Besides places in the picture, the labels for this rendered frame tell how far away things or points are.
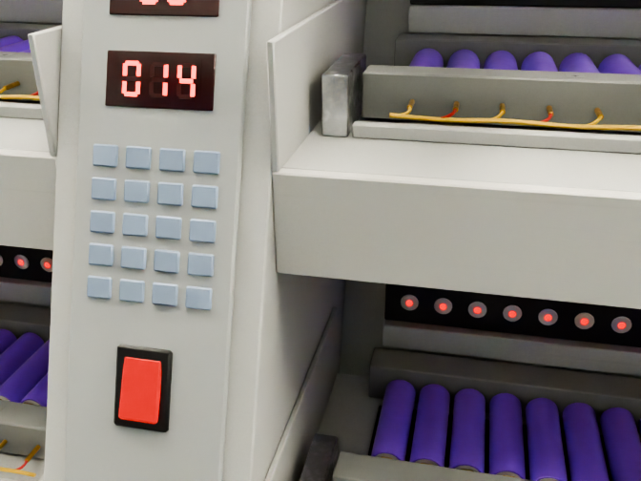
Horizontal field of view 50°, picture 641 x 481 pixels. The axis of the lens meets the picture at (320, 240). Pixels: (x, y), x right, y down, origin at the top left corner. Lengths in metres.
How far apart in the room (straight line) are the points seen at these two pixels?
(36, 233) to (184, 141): 0.09
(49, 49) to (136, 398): 0.15
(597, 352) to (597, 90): 0.17
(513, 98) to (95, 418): 0.23
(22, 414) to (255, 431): 0.17
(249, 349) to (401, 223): 0.08
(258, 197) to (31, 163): 0.10
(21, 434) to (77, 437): 0.11
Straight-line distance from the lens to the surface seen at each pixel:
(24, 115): 0.38
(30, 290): 0.52
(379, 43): 0.48
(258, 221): 0.27
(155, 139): 0.29
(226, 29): 0.28
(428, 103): 0.33
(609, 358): 0.45
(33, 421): 0.42
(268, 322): 0.29
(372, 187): 0.27
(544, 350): 0.44
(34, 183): 0.32
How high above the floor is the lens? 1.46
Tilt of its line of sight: 5 degrees down
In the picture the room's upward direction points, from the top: 4 degrees clockwise
